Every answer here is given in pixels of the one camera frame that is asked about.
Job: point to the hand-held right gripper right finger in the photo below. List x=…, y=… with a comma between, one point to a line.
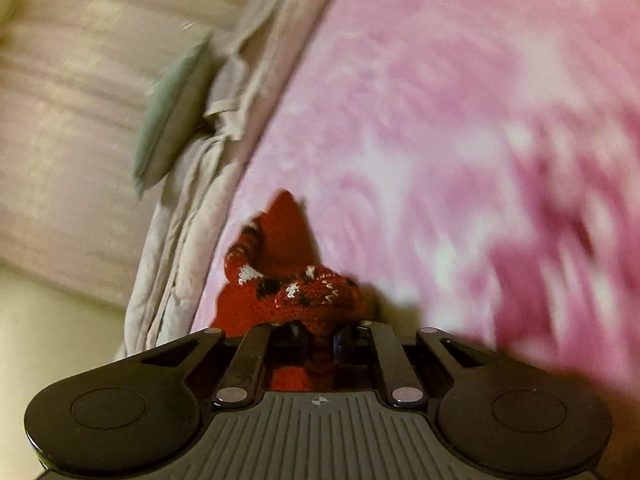
x=344, y=347

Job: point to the pink pleated curtain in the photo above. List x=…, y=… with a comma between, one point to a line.
x=75, y=135

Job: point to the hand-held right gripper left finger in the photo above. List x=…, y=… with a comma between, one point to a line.
x=257, y=345

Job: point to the pink floral blanket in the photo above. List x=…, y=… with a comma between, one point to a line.
x=425, y=110

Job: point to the pale green pillow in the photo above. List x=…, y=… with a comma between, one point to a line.
x=172, y=115

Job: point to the beige bed sheet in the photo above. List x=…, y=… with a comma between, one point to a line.
x=220, y=160

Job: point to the red knitted sweater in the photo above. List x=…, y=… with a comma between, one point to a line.
x=290, y=260

